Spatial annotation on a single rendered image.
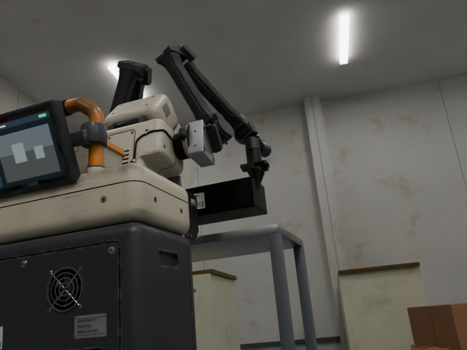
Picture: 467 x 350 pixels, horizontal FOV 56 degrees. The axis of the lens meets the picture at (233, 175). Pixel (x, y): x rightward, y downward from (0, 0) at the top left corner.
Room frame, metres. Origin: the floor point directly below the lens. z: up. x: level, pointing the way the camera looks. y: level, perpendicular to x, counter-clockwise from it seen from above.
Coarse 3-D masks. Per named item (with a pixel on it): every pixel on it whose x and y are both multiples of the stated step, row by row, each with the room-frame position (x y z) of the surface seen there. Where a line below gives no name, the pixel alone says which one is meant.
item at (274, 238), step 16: (272, 224) 1.55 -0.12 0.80; (208, 240) 1.63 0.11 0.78; (224, 240) 1.62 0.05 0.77; (240, 240) 1.65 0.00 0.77; (256, 240) 1.68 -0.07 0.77; (272, 240) 1.55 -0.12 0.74; (288, 240) 1.75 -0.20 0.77; (192, 256) 1.95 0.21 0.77; (208, 256) 1.99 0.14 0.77; (224, 256) 2.04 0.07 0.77; (272, 256) 1.55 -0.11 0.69; (304, 256) 1.96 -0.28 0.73; (272, 272) 1.56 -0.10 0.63; (304, 272) 1.93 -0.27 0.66; (304, 288) 1.94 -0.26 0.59; (288, 304) 1.56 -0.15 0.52; (304, 304) 1.94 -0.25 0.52; (288, 320) 1.54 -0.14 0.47; (304, 320) 1.94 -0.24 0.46; (288, 336) 1.55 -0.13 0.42
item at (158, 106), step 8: (152, 96) 1.31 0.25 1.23; (160, 96) 1.30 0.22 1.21; (120, 104) 1.36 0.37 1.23; (128, 104) 1.33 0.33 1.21; (136, 104) 1.30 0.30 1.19; (144, 104) 1.27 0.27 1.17; (152, 104) 1.25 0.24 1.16; (160, 104) 1.27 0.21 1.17; (168, 104) 1.31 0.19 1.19; (112, 112) 1.31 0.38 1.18; (120, 112) 1.28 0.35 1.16; (128, 112) 1.27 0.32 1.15; (136, 112) 1.26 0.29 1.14; (144, 112) 1.25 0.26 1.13; (152, 112) 1.24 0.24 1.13; (160, 112) 1.26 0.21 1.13; (168, 112) 1.31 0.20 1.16; (104, 120) 1.30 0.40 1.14; (112, 120) 1.29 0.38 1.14; (120, 120) 1.28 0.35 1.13; (128, 120) 1.27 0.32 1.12; (168, 120) 1.31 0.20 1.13; (176, 120) 1.36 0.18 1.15; (176, 128) 1.37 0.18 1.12
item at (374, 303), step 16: (352, 272) 4.99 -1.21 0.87; (368, 272) 4.98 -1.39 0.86; (384, 272) 4.95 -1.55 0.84; (400, 272) 4.92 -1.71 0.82; (416, 272) 4.89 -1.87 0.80; (352, 288) 5.02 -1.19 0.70; (368, 288) 4.99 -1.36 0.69; (384, 288) 4.96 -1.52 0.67; (400, 288) 4.93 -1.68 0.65; (416, 288) 4.90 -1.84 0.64; (352, 304) 5.03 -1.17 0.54; (368, 304) 5.00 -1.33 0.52; (384, 304) 4.96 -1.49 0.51; (400, 304) 4.93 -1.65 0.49; (416, 304) 4.90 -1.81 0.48; (352, 320) 5.03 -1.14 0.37; (368, 320) 5.00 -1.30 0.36; (384, 320) 4.97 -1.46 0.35; (400, 320) 4.94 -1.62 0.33; (352, 336) 5.04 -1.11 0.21; (368, 336) 5.01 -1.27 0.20; (384, 336) 4.98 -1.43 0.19; (400, 336) 4.95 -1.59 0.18
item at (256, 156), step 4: (248, 152) 1.57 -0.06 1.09; (252, 152) 1.56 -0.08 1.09; (256, 152) 1.56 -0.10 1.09; (260, 152) 1.58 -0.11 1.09; (248, 156) 1.57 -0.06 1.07; (252, 156) 1.56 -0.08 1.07; (256, 156) 1.56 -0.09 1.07; (260, 156) 1.57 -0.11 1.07; (248, 160) 1.57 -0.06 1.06; (252, 160) 1.56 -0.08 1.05; (256, 160) 1.56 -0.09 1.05; (260, 160) 1.55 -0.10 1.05; (264, 160) 1.54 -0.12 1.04; (244, 164) 1.57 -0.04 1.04; (248, 164) 1.56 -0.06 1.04; (256, 164) 1.56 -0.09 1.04; (260, 164) 1.56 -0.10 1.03; (264, 164) 1.58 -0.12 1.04; (268, 164) 1.59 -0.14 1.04; (240, 168) 1.58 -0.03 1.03
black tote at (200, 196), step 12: (240, 180) 1.52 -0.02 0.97; (252, 180) 1.52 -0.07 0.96; (192, 192) 1.58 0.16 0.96; (204, 192) 1.57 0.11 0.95; (216, 192) 1.56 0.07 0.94; (228, 192) 1.54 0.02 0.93; (240, 192) 1.53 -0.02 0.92; (252, 192) 1.51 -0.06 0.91; (264, 192) 1.67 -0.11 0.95; (204, 204) 1.57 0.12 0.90; (216, 204) 1.56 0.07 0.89; (228, 204) 1.54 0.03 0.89; (240, 204) 1.53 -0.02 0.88; (252, 204) 1.52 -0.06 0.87; (264, 204) 1.65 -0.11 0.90; (204, 216) 1.60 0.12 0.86; (216, 216) 1.62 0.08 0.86; (228, 216) 1.64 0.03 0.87; (240, 216) 1.67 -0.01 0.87; (252, 216) 1.69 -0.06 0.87
